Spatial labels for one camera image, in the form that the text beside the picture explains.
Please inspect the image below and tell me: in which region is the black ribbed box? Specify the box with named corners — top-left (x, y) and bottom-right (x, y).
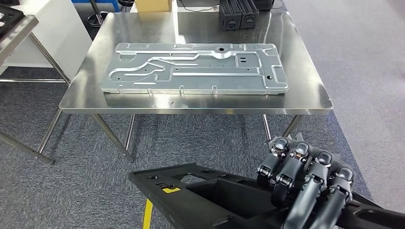
top-left (237, 0), bottom-right (259, 30)
top-left (219, 0), bottom-right (244, 31)

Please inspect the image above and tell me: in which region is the black plastic frame part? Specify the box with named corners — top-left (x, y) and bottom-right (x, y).
top-left (128, 163), bottom-right (405, 229)
top-left (0, 3), bottom-right (25, 40)

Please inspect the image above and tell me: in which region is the thin black cable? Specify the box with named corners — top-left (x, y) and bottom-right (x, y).
top-left (176, 0), bottom-right (221, 13)

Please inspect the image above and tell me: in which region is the brown cardboard box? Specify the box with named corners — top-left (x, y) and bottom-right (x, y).
top-left (134, 0), bottom-right (173, 13)

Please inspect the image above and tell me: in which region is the dark grey laptop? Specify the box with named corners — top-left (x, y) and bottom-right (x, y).
top-left (176, 0), bottom-right (221, 8)

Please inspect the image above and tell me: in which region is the white cabinet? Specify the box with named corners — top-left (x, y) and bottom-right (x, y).
top-left (0, 0), bottom-right (93, 81)

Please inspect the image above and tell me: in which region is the black bag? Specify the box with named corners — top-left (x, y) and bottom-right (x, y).
top-left (253, 0), bottom-right (274, 12)

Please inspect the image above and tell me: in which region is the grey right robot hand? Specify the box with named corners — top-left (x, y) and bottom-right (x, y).
top-left (256, 133), bottom-right (355, 229)

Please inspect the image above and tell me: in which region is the blue metal storage rack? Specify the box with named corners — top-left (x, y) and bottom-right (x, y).
top-left (71, 0), bottom-right (121, 12)

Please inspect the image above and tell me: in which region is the black round pole stand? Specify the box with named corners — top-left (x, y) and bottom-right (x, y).
top-left (87, 0), bottom-right (110, 28)

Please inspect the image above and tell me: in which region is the grey stamped metal plate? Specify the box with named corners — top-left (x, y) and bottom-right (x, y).
top-left (100, 42), bottom-right (289, 95)

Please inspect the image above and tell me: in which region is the stainless steel work table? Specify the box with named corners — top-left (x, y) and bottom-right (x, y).
top-left (0, 15), bottom-right (72, 165)
top-left (59, 12), bottom-right (333, 163)

